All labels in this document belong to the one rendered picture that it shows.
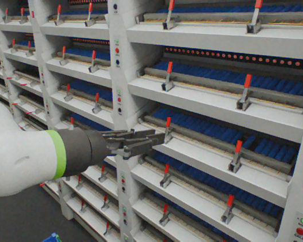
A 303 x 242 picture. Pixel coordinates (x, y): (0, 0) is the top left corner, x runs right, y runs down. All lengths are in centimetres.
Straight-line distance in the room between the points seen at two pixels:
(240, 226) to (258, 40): 56
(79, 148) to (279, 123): 46
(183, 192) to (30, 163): 67
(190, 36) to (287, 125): 35
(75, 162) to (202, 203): 58
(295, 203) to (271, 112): 23
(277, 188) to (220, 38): 42
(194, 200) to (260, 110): 42
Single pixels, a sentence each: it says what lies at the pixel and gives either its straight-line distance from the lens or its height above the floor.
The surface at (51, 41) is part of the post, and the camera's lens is 159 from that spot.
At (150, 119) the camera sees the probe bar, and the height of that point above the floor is 97.
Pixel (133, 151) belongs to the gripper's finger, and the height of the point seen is 109.
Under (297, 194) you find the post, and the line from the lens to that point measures 75.
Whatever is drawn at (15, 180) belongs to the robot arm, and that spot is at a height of 113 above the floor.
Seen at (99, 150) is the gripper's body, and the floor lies 111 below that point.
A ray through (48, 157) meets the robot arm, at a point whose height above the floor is 114.
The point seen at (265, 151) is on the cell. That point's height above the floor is 98.
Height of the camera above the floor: 135
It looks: 22 degrees down
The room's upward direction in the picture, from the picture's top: straight up
